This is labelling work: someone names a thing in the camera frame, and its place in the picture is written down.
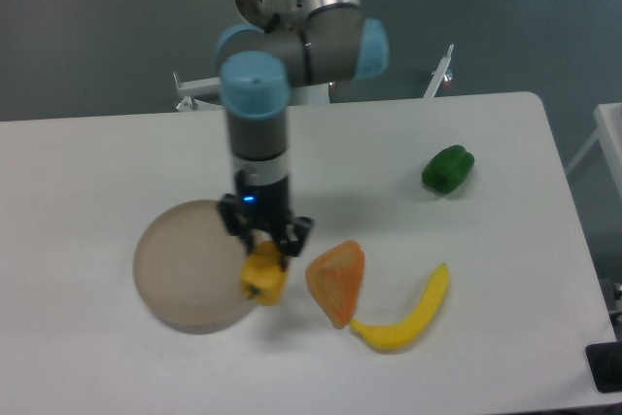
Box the white side table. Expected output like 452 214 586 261
565 103 621 182

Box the black device at table edge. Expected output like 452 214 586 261
585 341 621 394

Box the yellow toy bell pepper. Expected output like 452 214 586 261
240 241 288 306

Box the white table leg bracket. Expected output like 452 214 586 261
423 44 455 99

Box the green toy bell pepper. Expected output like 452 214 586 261
421 145 475 194

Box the beige round plate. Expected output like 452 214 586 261
132 199 256 334

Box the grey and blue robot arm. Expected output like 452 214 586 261
215 0 390 269

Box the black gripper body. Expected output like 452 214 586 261
234 170 292 243

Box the yellow toy banana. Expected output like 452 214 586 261
349 263 451 352

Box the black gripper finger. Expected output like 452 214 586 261
276 216 314 270
217 193 256 255

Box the orange toy bread slice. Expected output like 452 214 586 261
305 240 365 329

